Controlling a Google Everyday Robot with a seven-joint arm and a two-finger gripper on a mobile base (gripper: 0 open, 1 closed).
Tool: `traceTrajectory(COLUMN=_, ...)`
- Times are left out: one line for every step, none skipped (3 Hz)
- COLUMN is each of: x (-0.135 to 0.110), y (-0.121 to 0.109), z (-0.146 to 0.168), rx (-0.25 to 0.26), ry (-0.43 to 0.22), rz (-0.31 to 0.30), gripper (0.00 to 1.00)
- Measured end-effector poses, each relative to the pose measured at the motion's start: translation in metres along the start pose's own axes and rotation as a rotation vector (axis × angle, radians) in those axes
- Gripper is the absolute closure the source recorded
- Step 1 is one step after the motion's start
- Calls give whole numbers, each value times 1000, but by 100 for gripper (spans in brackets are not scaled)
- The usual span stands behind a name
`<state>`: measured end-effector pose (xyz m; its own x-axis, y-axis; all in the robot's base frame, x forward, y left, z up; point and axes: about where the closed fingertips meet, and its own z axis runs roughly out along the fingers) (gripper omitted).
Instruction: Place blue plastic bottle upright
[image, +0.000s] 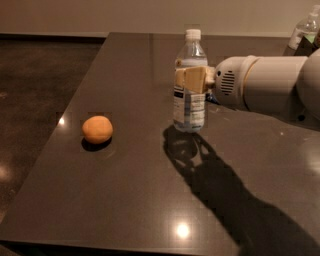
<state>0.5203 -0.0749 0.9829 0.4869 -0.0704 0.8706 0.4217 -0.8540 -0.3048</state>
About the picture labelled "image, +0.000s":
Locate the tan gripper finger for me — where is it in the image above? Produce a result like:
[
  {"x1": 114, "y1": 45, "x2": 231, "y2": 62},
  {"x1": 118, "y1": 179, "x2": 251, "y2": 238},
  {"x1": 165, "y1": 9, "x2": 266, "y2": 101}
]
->
[
  {"x1": 175, "y1": 68, "x2": 185, "y2": 87},
  {"x1": 184, "y1": 66, "x2": 215, "y2": 94}
]

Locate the clear blue-labelled plastic bottle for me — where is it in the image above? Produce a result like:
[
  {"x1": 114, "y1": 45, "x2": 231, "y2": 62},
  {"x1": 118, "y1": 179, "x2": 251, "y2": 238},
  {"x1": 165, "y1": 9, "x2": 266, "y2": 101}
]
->
[{"x1": 173, "y1": 29, "x2": 208, "y2": 133}]

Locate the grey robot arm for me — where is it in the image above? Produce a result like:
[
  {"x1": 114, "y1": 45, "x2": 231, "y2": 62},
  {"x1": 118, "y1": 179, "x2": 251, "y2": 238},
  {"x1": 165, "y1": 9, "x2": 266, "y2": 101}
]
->
[{"x1": 173, "y1": 52, "x2": 320, "y2": 132}]

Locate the clear bottle in background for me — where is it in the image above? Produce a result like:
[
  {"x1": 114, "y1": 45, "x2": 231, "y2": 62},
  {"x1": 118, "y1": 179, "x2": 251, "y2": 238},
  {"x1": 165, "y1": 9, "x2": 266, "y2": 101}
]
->
[{"x1": 288, "y1": 5, "x2": 320, "y2": 50}]

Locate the crumpled blue white chip bag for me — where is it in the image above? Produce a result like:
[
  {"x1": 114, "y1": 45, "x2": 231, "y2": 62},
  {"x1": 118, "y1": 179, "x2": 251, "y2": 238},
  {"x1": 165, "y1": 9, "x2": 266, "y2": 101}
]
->
[{"x1": 206, "y1": 93, "x2": 219, "y2": 105}]

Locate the orange fruit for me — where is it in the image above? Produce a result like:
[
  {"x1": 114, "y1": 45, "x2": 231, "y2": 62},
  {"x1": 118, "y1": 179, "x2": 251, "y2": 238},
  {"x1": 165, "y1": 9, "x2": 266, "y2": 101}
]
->
[{"x1": 82, "y1": 116, "x2": 113, "y2": 144}]

